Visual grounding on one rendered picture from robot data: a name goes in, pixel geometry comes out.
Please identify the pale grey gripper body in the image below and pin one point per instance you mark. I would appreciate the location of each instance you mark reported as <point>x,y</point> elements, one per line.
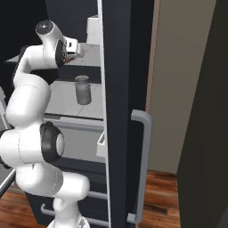
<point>79,52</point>

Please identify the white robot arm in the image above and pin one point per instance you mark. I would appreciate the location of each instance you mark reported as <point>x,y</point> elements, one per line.
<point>28,107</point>

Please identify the grey fridge shelf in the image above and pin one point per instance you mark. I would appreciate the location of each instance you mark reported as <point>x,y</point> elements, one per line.
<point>90,58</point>
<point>66,101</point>

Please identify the white fridge door bin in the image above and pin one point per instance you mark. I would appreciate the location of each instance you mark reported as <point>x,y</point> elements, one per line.
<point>101,146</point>
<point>93,32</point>

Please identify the dark fridge body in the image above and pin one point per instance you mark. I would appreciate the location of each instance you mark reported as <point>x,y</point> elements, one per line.
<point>71,12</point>

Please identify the dark fridge door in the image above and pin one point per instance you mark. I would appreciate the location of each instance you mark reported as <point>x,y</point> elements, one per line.
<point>118,74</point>

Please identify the grey fridge crisper drawer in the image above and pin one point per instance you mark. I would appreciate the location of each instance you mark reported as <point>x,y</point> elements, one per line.
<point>78,139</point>

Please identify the grey jar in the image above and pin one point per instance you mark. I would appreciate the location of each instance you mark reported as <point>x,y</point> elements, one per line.
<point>83,91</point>

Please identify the dark freezer drawer front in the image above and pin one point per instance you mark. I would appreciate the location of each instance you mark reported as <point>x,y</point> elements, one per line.
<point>95,181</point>

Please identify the dark tall cabinet panel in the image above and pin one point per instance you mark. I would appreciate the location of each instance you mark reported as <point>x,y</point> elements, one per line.
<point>205,133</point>

